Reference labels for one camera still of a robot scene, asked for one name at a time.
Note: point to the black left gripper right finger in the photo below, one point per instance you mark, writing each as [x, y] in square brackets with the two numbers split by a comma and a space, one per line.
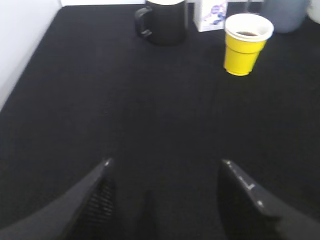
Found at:
[250, 212]

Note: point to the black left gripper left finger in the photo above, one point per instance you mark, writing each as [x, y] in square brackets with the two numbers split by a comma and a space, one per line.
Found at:
[85, 212]

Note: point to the yellow paper cup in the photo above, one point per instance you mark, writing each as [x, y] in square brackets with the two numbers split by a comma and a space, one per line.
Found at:
[246, 35]

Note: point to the black mug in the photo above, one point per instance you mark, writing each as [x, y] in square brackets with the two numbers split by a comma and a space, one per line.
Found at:
[162, 22]

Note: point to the grey mug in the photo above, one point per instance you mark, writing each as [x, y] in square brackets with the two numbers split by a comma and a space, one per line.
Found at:
[285, 15]

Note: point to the blueberry milk carton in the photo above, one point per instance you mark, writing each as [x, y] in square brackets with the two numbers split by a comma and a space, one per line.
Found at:
[210, 15]

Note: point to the white mug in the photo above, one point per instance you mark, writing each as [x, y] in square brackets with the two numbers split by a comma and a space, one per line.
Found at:
[313, 11]

